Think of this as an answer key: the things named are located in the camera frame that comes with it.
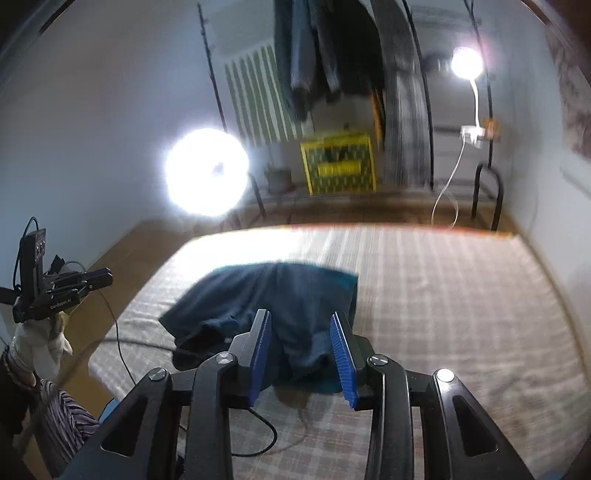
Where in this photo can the dark green hanging jacket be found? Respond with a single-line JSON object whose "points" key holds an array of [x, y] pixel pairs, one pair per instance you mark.
{"points": [[298, 102]]}

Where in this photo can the black camera box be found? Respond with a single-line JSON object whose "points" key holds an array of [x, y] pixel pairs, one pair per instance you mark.
{"points": [[28, 269]]}

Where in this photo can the left black sleeved forearm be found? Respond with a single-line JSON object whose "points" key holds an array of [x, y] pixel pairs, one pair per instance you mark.
{"points": [[16, 400]]}

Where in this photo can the grey plaid hanging coat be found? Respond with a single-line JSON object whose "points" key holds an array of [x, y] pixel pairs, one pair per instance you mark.
{"points": [[407, 144]]}

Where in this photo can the teal plaid fleece jacket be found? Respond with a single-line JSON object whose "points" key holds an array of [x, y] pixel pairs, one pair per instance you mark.
{"points": [[301, 299]]}

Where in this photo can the left white gloved hand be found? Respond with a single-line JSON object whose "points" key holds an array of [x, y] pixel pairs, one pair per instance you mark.
{"points": [[37, 346]]}

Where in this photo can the black metal clothes rack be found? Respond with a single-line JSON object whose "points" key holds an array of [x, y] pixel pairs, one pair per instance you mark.
{"points": [[244, 25]]}

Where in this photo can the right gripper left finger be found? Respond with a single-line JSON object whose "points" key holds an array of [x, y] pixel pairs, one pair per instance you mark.
{"points": [[250, 351]]}

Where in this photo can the landscape painting scroll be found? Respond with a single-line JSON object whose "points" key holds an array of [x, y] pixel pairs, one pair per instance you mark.
{"points": [[575, 97]]}

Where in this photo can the black hanging coat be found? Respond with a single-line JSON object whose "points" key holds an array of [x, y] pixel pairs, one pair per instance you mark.
{"points": [[357, 46]]}

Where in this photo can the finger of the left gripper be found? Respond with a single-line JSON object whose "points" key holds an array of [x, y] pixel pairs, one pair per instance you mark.
{"points": [[102, 275], [93, 284]]}

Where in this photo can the ring light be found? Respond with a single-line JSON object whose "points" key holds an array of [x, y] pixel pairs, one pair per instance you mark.
{"points": [[206, 172]]}

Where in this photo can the green striped wall hanging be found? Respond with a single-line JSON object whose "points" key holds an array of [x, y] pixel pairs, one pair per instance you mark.
{"points": [[261, 113]]}

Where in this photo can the clip-on lamp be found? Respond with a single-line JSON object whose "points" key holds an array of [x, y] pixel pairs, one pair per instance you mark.
{"points": [[468, 64]]}

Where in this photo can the blue denim hanging jacket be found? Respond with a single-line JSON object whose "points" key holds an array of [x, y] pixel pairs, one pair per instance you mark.
{"points": [[312, 44]]}

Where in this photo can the striped trousers leg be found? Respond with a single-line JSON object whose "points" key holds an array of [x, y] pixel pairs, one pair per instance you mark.
{"points": [[64, 428]]}

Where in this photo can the plaid bed mattress cover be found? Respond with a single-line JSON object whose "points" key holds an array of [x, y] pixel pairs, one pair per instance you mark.
{"points": [[478, 304]]}

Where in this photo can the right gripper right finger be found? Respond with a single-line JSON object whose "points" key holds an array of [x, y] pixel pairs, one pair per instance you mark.
{"points": [[351, 353]]}

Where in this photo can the green yellow storage box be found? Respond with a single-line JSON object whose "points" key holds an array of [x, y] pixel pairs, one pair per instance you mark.
{"points": [[339, 164]]}

